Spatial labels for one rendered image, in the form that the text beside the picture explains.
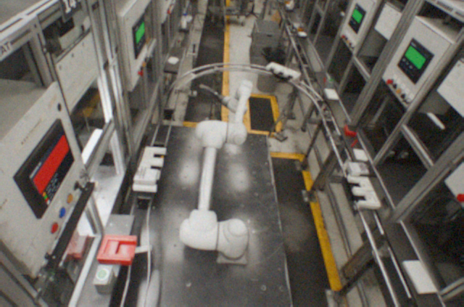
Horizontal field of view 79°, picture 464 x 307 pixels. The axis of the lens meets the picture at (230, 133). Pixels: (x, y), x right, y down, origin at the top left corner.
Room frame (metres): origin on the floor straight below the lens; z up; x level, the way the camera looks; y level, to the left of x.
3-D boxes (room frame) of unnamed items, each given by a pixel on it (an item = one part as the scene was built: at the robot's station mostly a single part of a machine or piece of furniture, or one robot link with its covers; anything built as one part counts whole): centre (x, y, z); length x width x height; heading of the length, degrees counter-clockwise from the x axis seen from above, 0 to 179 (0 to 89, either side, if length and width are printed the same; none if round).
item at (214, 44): (5.62, 0.65, 0.01); 5.85 x 0.59 x 0.01; 6
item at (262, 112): (3.26, -0.38, 0.01); 1.00 x 0.55 x 0.01; 6
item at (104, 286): (0.47, 0.46, 0.97); 0.08 x 0.08 x 0.12; 6
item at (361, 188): (1.40, -0.99, 0.84); 0.37 x 0.14 x 0.10; 6
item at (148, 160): (1.24, 0.50, 0.84); 0.36 x 0.14 x 0.10; 6
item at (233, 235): (0.85, -0.12, 0.85); 0.18 x 0.16 x 0.22; 95
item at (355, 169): (1.52, -0.98, 0.92); 0.13 x 0.10 x 0.09; 96
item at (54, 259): (0.52, 0.53, 1.37); 0.36 x 0.04 x 0.04; 6
